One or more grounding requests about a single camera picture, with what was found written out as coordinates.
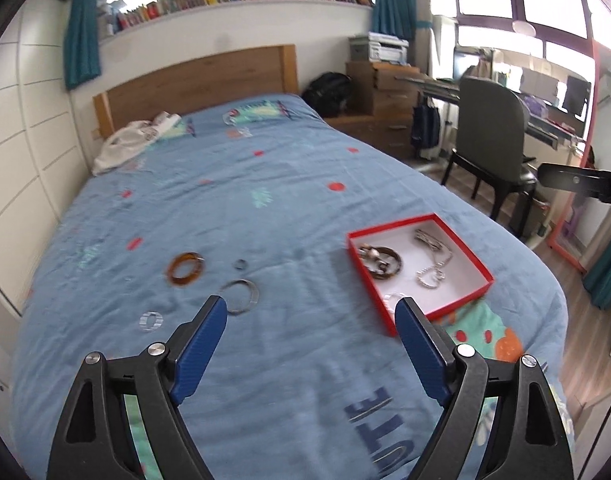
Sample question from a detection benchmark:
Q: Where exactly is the dark grey chair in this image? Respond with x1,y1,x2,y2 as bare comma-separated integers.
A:
441,106,537,220

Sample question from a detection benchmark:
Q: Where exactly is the glass desk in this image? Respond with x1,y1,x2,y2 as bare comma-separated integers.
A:
394,75,583,150

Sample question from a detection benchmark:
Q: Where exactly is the blue patterned bedspread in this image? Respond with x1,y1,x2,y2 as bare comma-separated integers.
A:
11,94,568,479

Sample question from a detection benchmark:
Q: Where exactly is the white garment on bed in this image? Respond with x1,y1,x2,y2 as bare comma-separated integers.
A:
92,112,182,176

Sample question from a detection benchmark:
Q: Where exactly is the dark brown bangle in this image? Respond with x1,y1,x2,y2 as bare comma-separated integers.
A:
357,245,403,281

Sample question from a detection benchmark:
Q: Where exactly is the white wardrobe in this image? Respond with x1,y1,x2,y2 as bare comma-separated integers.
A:
0,0,88,312

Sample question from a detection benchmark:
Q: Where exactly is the dark blue hanging bag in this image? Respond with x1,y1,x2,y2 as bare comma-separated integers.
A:
411,98,441,160

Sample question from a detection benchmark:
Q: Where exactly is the silver pearl necklace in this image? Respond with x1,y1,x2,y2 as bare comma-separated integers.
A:
415,244,456,291

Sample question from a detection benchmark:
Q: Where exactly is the red shallow box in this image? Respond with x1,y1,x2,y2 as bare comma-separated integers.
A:
347,214,494,336

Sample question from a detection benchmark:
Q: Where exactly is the brown beaded bracelet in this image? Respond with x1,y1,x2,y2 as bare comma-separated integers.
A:
357,242,395,276

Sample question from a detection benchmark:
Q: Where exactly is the left teal curtain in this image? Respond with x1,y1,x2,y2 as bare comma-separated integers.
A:
63,0,101,91

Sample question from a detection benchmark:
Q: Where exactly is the thin silver bangle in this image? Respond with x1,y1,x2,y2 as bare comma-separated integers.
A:
218,278,260,316

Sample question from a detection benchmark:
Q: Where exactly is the twisted silver hoop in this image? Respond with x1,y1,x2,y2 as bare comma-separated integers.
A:
383,292,406,314
139,311,163,332

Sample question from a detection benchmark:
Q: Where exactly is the black backpack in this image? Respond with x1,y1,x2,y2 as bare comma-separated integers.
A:
301,72,352,118

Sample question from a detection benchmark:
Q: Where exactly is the amber orange bangle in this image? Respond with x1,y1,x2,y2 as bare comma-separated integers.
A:
166,252,206,286

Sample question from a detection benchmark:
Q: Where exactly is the wooden drawer cabinet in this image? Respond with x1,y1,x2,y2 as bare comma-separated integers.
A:
325,61,423,159

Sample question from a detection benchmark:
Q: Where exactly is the white printer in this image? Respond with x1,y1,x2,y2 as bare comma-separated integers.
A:
349,32,409,65

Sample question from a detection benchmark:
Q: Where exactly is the wooden headboard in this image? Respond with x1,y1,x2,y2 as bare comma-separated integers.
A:
92,44,299,139

